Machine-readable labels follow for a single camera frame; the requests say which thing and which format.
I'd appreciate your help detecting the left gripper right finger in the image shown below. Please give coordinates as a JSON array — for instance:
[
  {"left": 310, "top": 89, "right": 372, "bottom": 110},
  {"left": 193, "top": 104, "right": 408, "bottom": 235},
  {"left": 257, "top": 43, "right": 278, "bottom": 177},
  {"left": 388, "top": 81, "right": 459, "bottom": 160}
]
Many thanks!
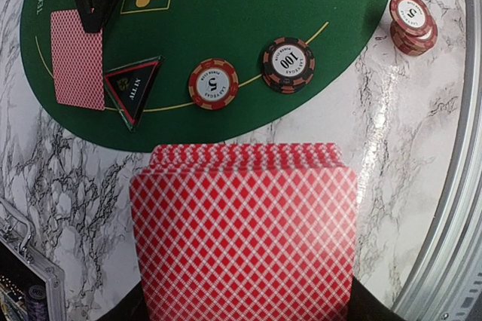
[{"left": 348, "top": 279, "right": 404, "bottom": 321}]

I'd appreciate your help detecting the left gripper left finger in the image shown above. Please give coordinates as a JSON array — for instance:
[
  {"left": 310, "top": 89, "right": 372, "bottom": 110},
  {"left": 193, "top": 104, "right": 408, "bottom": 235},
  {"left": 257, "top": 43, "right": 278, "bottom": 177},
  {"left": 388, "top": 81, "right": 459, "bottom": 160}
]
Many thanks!
[{"left": 99, "top": 286, "right": 147, "bottom": 321}]

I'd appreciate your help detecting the triangular all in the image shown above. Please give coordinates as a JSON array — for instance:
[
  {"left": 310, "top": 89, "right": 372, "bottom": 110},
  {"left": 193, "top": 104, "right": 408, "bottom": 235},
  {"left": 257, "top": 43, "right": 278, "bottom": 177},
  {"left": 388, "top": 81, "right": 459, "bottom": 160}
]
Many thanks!
[{"left": 104, "top": 56, "right": 164, "bottom": 132}]

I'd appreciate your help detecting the red playing card deck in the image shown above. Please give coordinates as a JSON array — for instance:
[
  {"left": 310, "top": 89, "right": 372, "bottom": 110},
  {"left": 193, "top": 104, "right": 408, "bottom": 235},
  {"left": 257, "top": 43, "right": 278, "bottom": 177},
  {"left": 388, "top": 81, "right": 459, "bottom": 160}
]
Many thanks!
[{"left": 130, "top": 143, "right": 357, "bottom": 320}]

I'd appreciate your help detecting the single orange poker chip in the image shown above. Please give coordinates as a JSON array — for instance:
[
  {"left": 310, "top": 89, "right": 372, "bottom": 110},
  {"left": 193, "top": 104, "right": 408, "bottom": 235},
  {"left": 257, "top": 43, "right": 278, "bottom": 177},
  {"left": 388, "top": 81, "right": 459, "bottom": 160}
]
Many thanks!
[{"left": 188, "top": 58, "right": 239, "bottom": 111}]

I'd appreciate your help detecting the dark chip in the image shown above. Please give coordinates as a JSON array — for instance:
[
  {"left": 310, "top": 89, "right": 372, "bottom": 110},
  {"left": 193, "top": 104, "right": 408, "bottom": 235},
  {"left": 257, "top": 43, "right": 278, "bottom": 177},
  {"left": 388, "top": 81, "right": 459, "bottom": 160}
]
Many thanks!
[{"left": 261, "top": 37, "right": 316, "bottom": 94}]

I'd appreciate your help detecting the orange poker chip stack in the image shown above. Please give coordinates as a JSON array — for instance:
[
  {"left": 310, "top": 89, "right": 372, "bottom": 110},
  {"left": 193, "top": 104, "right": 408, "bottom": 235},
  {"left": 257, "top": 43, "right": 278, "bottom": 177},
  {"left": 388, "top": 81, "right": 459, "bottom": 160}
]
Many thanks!
[{"left": 389, "top": 0, "right": 438, "bottom": 57}]

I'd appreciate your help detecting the round green poker mat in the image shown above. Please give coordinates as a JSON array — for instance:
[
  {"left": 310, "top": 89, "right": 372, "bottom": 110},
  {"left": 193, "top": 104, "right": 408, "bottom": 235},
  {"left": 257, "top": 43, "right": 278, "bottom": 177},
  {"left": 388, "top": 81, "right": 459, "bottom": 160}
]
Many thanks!
[{"left": 20, "top": 0, "right": 388, "bottom": 152}]

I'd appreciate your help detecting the purple chip stack in case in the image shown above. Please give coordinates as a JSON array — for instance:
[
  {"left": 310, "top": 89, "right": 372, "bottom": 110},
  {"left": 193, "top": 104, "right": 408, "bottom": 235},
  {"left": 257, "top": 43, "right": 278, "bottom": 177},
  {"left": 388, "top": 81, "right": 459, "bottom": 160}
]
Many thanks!
[{"left": 25, "top": 285, "right": 49, "bottom": 321}]

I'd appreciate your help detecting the aluminium poker case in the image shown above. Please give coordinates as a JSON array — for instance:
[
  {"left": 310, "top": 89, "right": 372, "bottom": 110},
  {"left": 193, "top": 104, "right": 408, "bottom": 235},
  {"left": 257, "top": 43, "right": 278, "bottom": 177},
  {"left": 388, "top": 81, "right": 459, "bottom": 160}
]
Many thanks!
[{"left": 1, "top": 200, "right": 66, "bottom": 320}]

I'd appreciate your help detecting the aluminium front rail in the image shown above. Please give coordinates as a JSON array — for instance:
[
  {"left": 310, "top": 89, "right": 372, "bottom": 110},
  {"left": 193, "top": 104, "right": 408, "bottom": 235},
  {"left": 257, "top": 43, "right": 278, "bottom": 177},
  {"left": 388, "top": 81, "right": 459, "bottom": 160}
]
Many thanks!
[{"left": 392, "top": 0, "right": 481, "bottom": 320}]

